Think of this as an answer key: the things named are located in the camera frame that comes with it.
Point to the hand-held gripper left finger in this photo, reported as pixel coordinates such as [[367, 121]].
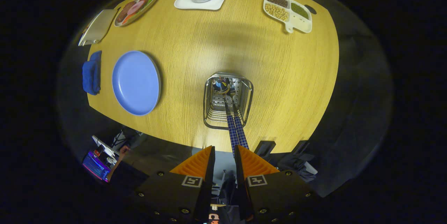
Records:
[[207, 182]]

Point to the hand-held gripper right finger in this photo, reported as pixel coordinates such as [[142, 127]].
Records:
[[241, 182]]

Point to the dark cloth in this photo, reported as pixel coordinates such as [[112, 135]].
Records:
[[297, 166]]

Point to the open laptop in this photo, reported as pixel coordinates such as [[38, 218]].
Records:
[[96, 166]]

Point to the blue round plate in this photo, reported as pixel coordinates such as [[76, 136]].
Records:
[[136, 82]]

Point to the blue folded towel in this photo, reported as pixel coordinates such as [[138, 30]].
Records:
[[91, 74]]

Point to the white compartment dish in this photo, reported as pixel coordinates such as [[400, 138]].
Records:
[[302, 24]]

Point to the pile of yellow soybeans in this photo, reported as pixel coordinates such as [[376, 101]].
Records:
[[276, 12]]

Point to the orange carrot slice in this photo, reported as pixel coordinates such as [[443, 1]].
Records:
[[127, 19]]

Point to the pile of green beans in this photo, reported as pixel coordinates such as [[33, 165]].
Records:
[[300, 10]]

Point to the pile of brown beans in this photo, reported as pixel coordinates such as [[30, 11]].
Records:
[[277, 0]]

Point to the black table grommet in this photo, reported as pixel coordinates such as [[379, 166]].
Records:
[[310, 9]]

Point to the pink ham slice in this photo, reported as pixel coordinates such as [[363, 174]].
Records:
[[137, 7]]

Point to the white toaster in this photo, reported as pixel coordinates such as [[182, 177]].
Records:
[[99, 27]]

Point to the brown meat slice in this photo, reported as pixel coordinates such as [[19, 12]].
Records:
[[124, 11]]

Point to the green lettuce leaf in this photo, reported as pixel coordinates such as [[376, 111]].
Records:
[[150, 0]]

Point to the black table bracket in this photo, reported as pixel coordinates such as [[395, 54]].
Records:
[[264, 148], [301, 147]]

